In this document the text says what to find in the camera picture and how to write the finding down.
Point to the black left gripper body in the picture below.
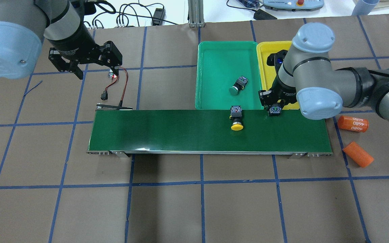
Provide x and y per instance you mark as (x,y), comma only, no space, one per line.
(72,41)

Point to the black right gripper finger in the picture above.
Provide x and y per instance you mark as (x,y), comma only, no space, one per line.
(267,98)

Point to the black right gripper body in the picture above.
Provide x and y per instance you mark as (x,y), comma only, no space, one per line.
(284,90)

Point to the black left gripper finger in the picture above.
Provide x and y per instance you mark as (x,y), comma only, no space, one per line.
(110,56)
(73,67)

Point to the green push button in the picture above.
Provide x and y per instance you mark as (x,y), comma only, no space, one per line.
(274,110)
(238,86)

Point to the yellow push button bottom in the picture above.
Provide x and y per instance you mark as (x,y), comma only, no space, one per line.
(236,116)

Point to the orange cylinder with 4680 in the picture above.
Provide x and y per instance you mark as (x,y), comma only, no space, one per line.
(353,123)

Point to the plain orange cylinder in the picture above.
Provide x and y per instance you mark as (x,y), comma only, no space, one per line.
(358,154)

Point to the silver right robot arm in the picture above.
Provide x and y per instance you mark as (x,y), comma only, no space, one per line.
(304,75)

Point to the small motor controller board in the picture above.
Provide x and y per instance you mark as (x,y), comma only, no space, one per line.
(111,74)

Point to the yellow plastic tray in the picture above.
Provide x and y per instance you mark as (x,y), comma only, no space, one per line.
(264,49)

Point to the green plastic tray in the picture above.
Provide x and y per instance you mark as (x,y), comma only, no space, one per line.
(219,65)

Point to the black power adapter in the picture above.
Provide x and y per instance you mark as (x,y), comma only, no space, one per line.
(158,17)

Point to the green conveyor belt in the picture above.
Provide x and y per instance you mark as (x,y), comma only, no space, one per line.
(207,132)

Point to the small blue teach pendant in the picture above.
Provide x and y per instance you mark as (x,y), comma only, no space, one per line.
(293,5)

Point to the blue checkered umbrella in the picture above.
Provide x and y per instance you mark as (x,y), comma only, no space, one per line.
(250,3)

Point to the light blue cup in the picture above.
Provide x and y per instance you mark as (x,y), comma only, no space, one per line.
(364,7)

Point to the aluminium frame post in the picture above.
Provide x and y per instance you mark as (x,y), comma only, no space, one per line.
(196,13)

